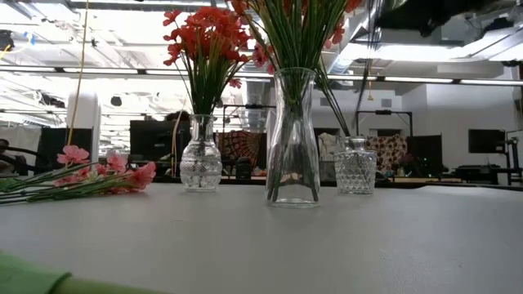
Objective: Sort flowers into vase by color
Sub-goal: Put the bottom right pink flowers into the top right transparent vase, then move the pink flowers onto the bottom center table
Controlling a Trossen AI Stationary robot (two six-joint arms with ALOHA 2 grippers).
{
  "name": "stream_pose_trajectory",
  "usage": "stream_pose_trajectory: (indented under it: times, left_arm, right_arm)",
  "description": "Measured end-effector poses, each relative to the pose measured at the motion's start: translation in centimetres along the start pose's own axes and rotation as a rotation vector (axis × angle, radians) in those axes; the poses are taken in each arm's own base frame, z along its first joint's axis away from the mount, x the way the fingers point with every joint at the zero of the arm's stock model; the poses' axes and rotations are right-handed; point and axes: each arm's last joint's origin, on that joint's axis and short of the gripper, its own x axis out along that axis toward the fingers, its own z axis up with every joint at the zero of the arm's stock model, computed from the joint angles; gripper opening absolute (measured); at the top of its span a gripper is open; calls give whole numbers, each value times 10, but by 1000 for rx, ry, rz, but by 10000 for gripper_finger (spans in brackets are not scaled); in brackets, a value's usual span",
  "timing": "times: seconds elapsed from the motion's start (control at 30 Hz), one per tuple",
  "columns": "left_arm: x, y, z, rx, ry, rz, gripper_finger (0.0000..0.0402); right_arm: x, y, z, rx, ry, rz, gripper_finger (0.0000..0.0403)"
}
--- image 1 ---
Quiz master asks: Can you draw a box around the pink flower bunch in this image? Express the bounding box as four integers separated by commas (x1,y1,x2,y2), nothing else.
251,42,356,142
0,145,158,205

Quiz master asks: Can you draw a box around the red flower bunch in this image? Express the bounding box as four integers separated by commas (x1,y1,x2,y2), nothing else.
162,8,246,140
179,6,254,140

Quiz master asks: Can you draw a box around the tall smooth glass vase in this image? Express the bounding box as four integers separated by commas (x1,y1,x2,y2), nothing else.
265,67,322,209

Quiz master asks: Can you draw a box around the bulbous embossed glass vase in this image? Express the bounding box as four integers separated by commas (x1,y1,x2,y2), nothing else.
179,114,224,193

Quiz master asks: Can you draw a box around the short diamond-cut glass vase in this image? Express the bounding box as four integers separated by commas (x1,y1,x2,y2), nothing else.
333,136,378,196

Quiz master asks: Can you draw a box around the orange mandala tapestry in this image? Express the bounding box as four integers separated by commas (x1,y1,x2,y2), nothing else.
216,130,262,164

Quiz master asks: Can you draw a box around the black office chair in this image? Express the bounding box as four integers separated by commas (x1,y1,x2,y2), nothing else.
235,157,253,180

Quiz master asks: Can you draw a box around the white cloth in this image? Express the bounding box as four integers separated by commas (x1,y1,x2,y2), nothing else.
318,131,348,163

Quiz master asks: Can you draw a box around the wide black partition panel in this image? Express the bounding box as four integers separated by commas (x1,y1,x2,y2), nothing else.
129,119,193,164

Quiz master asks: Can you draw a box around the floral patterned cloth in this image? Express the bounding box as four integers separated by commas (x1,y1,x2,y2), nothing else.
365,134,409,172

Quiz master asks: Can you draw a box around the long ceiling light strip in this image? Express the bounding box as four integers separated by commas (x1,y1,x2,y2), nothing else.
0,65,270,78
326,74,523,87

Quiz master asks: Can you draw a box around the white pillar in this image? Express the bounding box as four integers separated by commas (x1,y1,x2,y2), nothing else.
66,90,102,164

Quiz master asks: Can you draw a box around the narrow black partition panel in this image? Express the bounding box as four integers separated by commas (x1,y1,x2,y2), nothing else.
38,127,93,168

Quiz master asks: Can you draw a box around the black background table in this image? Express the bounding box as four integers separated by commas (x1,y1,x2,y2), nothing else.
453,163,523,185

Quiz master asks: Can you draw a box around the pink tulip with green stem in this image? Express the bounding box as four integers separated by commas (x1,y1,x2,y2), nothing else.
0,249,172,294

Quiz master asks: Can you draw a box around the black metal frame stand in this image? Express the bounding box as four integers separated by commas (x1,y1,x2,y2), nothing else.
222,104,277,136
355,109,413,138

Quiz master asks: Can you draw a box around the yellow hanging cord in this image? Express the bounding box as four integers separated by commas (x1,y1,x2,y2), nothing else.
67,0,91,146

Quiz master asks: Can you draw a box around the black wall monitor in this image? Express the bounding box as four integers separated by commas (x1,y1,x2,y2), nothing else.
467,128,507,155

